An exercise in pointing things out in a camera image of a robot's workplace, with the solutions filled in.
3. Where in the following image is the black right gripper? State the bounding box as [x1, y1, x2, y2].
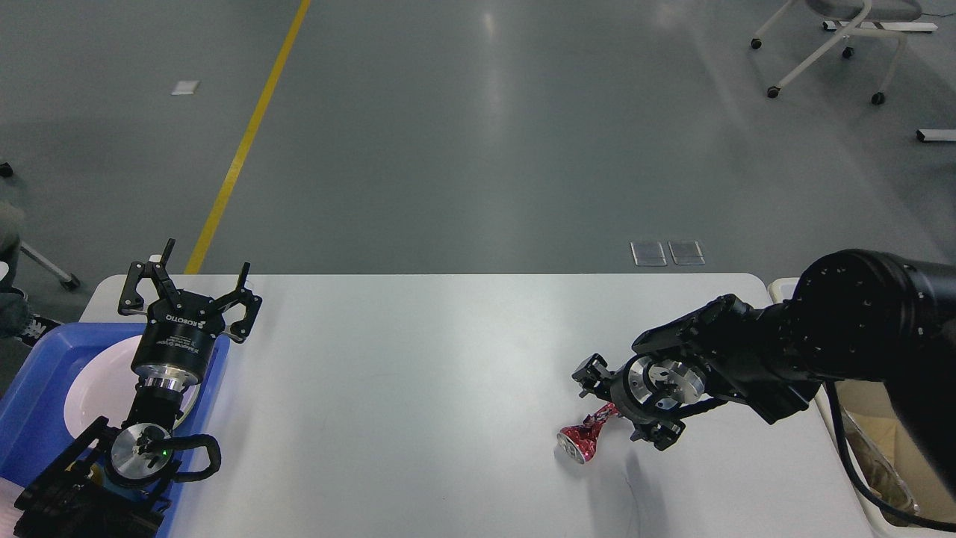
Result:
[571, 353, 686, 451]

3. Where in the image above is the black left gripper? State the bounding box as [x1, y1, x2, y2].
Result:
[117, 239, 262, 392]

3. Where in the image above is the red foil wrapper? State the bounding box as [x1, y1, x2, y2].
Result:
[556, 403, 619, 466]

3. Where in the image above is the pink plate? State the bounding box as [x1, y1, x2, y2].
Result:
[63, 333, 202, 442]

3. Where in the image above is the aluminium foil tray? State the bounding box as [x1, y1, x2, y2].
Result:
[844, 420, 919, 516]

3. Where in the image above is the brown paper bag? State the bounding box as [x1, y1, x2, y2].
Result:
[849, 412, 899, 466]

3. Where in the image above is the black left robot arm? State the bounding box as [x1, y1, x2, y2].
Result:
[11, 239, 262, 537]

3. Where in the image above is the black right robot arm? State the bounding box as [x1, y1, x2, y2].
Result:
[556, 249, 955, 532]

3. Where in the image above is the light green plate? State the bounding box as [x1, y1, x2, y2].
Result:
[173, 384, 202, 430]

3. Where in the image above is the white chair leg left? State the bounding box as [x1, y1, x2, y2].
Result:
[20, 241, 81, 292]

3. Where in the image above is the black white sneaker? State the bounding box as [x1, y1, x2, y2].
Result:
[15, 315, 62, 348]

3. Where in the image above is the floor outlet cover left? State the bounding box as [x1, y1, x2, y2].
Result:
[630, 241, 668, 267]

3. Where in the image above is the floor outlet cover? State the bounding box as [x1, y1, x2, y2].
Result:
[667, 241, 706, 266]
[630, 241, 668, 267]

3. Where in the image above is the floor outlet cover right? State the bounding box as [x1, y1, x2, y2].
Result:
[667, 241, 706, 266]

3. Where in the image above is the person's jeans leg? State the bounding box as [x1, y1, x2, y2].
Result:
[1, 201, 31, 339]

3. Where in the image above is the blue plastic tray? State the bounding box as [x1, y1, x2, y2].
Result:
[2, 324, 228, 518]

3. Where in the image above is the beige plastic bin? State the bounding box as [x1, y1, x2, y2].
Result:
[768, 278, 954, 537]

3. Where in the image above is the pink object tray corner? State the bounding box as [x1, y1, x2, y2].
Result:
[0, 477, 24, 537]

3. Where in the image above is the white furniture leg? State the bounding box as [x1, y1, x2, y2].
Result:
[916, 129, 956, 143]

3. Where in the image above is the white office chair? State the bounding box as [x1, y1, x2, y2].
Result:
[766, 1, 922, 106]

